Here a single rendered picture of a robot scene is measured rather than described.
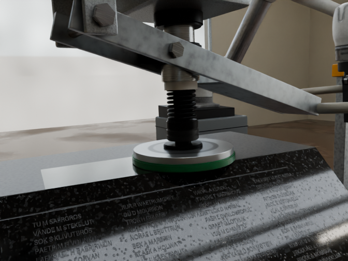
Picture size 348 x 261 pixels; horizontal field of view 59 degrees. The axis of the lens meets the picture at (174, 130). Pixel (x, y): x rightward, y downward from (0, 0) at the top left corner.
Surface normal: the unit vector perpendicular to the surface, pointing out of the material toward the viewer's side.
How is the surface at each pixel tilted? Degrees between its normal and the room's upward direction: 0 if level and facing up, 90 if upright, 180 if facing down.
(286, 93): 90
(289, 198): 45
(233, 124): 90
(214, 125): 90
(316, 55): 90
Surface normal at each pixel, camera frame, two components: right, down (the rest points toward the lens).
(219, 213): 0.25, -0.62
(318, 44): -0.88, 0.10
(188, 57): 0.58, 0.09
